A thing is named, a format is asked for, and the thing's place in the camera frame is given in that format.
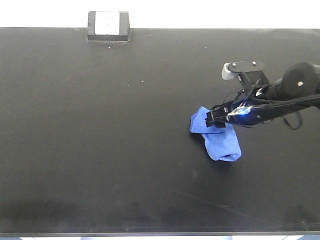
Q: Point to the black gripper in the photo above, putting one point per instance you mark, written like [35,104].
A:
[247,116]

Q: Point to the blue microfiber cloth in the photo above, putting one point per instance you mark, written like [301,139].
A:
[221,144]

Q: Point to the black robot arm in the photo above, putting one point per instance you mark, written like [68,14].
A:
[260,100]

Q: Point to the black white power socket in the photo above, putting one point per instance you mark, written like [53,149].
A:
[108,26]

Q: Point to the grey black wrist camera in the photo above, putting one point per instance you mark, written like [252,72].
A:
[247,72]

